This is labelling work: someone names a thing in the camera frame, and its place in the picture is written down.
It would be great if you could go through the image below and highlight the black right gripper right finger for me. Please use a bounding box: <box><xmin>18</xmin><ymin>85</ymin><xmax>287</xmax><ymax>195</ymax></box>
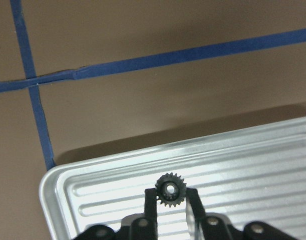
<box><xmin>185</xmin><ymin>188</ymin><xmax>206</xmax><ymax>240</ymax></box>

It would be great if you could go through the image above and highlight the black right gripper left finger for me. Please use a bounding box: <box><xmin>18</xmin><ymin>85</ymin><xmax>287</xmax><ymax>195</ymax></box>
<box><xmin>144</xmin><ymin>188</ymin><xmax>158</xmax><ymax>240</ymax></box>

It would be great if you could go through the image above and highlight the small black bearing gear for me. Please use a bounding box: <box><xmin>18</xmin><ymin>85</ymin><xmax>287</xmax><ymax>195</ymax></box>
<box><xmin>155</xmin><ymin>172</ymin><xmax>186</xmax><ymax>207</ymax></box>

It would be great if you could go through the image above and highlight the silver metal tray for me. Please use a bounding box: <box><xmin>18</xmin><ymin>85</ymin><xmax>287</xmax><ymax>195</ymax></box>
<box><xmin>39</xmin><ymin>117</ymin><xmax>306</xmax><ymax>240</ymax></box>

